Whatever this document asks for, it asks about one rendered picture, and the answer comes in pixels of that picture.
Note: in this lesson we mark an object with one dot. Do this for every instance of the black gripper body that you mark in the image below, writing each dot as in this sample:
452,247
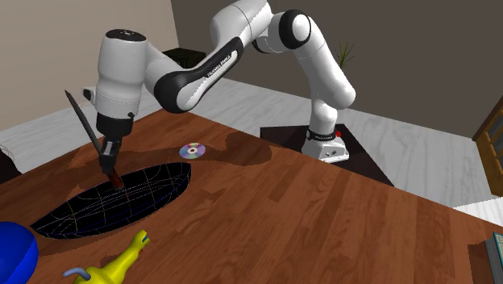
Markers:
114,126

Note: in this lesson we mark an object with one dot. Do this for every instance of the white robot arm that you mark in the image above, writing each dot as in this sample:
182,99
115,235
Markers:
326,82

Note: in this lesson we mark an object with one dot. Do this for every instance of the black oval plate with lines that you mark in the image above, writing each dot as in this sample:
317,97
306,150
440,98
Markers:
129,200

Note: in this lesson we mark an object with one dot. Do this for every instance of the shiny compact disc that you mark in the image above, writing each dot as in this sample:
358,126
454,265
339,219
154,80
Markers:
192,150

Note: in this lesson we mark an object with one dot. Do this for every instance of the blue bowl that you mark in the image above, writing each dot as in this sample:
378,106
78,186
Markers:
15,255

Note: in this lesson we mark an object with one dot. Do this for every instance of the dark robot stand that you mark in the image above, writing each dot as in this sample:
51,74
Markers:
285,135

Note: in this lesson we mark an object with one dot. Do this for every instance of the wooden table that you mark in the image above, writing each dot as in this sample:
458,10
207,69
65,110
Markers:
314,220

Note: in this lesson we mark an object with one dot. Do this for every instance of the green potted plant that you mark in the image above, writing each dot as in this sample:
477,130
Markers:
344,55

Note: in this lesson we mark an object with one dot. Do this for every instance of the wooden bookshelf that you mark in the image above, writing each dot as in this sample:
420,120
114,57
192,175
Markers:
491,145

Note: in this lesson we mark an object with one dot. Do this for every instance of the grey book with teal cover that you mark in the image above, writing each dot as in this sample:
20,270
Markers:
496,255

